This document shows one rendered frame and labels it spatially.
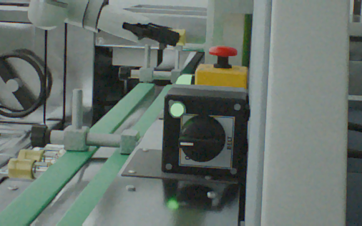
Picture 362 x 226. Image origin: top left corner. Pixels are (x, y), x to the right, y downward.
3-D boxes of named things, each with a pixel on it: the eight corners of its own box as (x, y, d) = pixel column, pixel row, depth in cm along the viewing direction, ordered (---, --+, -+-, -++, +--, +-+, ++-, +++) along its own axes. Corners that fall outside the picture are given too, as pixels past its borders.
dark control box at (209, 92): (246, 159, 80) (169, 154, 81) (250, 87, 79) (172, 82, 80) (245, 180, 72) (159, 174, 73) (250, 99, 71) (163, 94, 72)
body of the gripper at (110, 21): (97, 28, 165) (145, 43, 164) (87, 33, 155) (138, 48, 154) (106, -4, 164) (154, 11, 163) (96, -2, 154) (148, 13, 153)
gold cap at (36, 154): (46, 166, 139) (23, 164, 139) (46, 147, 138) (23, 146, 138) (41, 172, 135) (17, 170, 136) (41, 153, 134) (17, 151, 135)
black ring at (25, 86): (48, 118, 239) (-16, 114, 241) (49, 52, 236) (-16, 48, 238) (44, 121, 234) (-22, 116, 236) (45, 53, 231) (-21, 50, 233)
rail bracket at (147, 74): (179, 127, 151) (119, 124, 152) (183, 46, 148) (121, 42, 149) (177, 131, 148) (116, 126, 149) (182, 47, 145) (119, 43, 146)
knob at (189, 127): (224, 161, 72) (222, 169, 69) (178, 157, 73) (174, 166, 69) (227, 116, 72) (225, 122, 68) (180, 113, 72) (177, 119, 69)
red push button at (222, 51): (208, 68, 106) (209, 44, 105) (237, 69, 105) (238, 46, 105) (207, 71, 102) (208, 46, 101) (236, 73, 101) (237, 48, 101)
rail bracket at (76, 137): (143, 149, 91) (36, 142, 92) (145, 91, 90) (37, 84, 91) (138, 157, 87) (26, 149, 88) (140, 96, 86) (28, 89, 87)
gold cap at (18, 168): (34, 182, 131) (11, 181, 132) (38, 164, 133) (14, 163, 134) (30, 174, 128) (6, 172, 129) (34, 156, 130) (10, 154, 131)
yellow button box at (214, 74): (247, 114, 107) (197, 110, 108) (250, 63, 106) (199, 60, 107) (247, 123, 101) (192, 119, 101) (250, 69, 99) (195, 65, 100)
